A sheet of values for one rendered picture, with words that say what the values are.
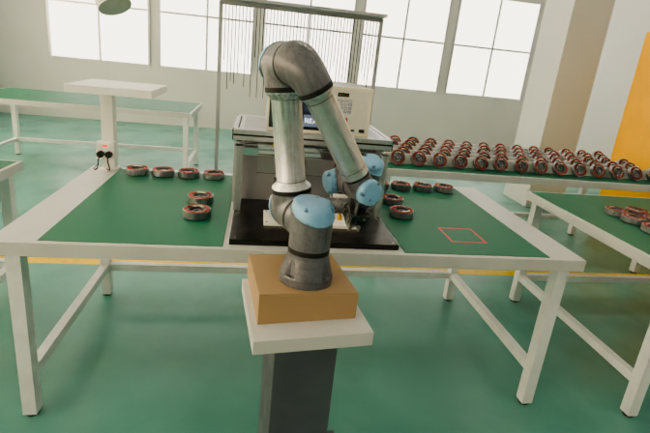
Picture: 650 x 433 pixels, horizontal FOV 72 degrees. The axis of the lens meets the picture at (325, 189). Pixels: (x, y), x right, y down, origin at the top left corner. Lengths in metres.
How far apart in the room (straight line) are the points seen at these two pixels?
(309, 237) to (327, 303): 0.19
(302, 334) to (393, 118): 7.54
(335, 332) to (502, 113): 8.41
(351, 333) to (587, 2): 4.82
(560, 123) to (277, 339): 4.76
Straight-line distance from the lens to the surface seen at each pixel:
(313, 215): 1.16
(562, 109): 5.55
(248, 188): 2.08
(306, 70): 1.12
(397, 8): 8.50
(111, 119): 2.55
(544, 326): 2.21
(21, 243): 1.79
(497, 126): 9.41
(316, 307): 1.24
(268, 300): 1.19
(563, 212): 2.80
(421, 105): 8.70
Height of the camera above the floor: 1.44
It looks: 17 degrees down
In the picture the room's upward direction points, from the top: 6 degrees clockwise
